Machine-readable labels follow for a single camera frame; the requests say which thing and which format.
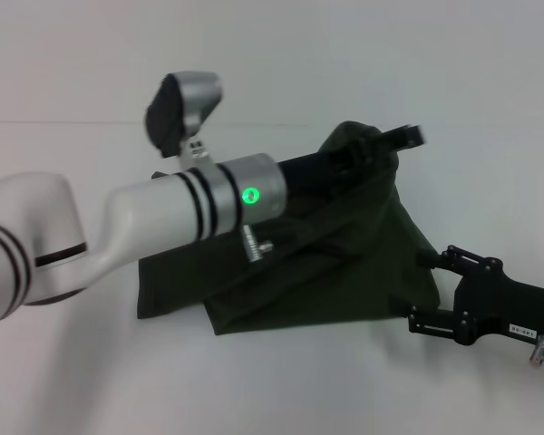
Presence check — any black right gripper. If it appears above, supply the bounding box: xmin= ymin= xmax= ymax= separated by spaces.
xmin=407 ymin=244 xmax=544 ymax=351

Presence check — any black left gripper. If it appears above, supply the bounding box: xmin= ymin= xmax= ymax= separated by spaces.
xmin=277 ymin=124 xmax=427 ymax=197

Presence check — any dark green shirt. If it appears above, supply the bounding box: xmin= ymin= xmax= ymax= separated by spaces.
xmin=134 ymin=120 xmax=442 ymax=337

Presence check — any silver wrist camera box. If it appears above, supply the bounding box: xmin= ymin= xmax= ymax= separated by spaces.
xmin=143 ymin=71 xmax=224 ymax=176

